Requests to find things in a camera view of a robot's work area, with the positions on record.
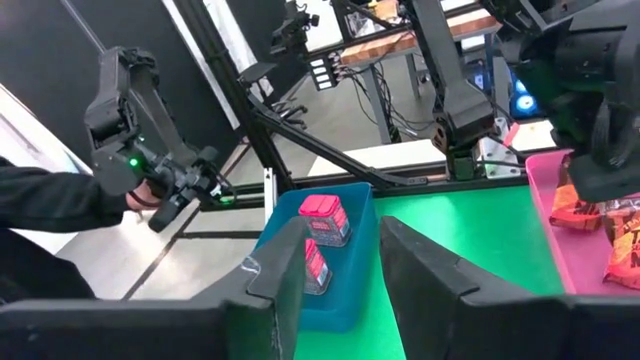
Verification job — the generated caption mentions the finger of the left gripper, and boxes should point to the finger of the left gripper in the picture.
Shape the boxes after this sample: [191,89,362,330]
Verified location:
[568,157,640,204]

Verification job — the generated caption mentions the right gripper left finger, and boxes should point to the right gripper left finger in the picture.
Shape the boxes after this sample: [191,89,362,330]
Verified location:
[0,217,309,360]

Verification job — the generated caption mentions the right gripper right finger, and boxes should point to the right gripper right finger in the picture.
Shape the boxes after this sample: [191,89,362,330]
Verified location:
[381,215,640,360]

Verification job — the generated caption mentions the red-lid spice tin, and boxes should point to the red-lid spice tin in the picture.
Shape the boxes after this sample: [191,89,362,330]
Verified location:
[303,237,333,296]
[298,193,353,248]

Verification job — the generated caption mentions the computer tower with blue fans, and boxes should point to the computer tower with blue fans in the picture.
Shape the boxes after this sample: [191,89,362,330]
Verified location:
[507,64,546,121]

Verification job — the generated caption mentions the pink plastic bin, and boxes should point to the pink plastic bin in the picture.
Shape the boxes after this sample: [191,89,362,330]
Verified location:
[524,148,640,296]

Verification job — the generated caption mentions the small red tag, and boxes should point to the small red tag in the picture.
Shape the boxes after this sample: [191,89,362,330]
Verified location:
[502,122,521,149]

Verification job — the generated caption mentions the dark blue tray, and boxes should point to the dark blue tray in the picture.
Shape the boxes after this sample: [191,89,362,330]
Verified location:
[254,182,379,334]

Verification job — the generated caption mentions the green table mat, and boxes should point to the green table mat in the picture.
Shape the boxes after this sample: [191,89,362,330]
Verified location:
[294,184,566,360]

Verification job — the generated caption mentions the person's hand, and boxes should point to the person's hand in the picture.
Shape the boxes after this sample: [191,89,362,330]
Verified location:
[124,178,164,211]

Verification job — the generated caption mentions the wooden top background table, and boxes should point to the wooden top background table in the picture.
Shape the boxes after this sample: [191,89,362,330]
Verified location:
[339,0,504,146]

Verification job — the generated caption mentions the person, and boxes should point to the person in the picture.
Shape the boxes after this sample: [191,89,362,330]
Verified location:
[0,154,132,304]

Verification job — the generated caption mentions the black power strip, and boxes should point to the black power strip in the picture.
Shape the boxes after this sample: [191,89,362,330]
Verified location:
[307,54,341,92]

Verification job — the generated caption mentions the black cable bundle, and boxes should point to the black cable bundle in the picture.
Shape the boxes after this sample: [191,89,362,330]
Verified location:
[344,64,441,141]

